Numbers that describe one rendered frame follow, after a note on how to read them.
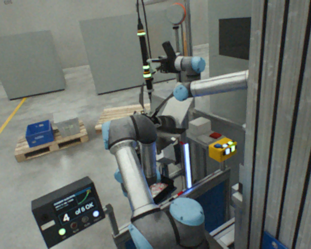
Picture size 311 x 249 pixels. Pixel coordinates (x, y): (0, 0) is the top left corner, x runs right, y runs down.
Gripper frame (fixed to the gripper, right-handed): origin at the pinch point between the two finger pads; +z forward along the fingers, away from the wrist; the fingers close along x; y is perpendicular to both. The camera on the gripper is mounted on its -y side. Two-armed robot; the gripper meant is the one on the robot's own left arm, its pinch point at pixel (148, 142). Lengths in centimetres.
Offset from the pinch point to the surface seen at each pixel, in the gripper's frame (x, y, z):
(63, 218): 0, 15, -63
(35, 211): -8, 21, -68
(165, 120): 0.1, -0.3, 33.2
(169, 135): 0.0, -10.9, 8.8
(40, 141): 68, 278, 133
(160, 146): 3.4, -7.4, -0.3
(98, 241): 110, 84, 2
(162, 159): 21.4, -0.5, 12.1
